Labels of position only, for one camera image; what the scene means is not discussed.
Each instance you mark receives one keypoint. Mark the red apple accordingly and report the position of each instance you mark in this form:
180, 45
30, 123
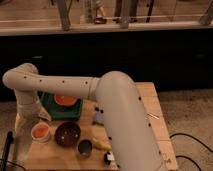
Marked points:
40, 131

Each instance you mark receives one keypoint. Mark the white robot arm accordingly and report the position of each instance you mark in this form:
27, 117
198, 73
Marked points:
132, 139

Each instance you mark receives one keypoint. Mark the small metal cup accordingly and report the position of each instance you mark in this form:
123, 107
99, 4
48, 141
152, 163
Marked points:
85, 147

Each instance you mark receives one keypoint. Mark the blue sponge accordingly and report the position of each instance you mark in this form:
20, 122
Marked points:
97, 119

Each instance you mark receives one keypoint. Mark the green tray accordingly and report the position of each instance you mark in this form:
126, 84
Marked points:
58, 112

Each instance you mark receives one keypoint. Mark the orange plate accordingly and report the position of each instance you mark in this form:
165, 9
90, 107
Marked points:
66, 101

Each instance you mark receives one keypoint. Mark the yellow banana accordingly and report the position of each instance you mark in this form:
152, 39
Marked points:
101, 145

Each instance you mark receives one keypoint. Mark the dark brown bowl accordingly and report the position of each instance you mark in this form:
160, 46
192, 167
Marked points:
67, 134

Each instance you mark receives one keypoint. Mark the black and white small object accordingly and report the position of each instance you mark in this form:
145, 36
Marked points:
109, 158

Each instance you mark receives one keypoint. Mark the black pole stand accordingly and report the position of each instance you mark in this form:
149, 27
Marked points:
6, 149

